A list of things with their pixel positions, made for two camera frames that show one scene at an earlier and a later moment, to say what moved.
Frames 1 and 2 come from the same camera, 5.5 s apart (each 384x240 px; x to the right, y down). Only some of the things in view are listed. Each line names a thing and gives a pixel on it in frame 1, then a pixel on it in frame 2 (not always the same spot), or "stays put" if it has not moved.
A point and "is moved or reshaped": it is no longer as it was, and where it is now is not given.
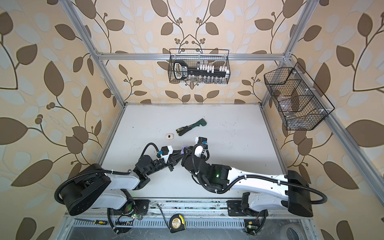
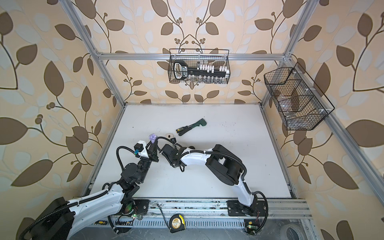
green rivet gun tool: (202, 122) stays put
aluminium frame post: (308, 10) stays put
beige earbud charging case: (169, 136) stays put
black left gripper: (174, 160) -> (152, 155)
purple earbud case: (182, 151) is moved or reshaped
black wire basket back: (189, 66) stays put
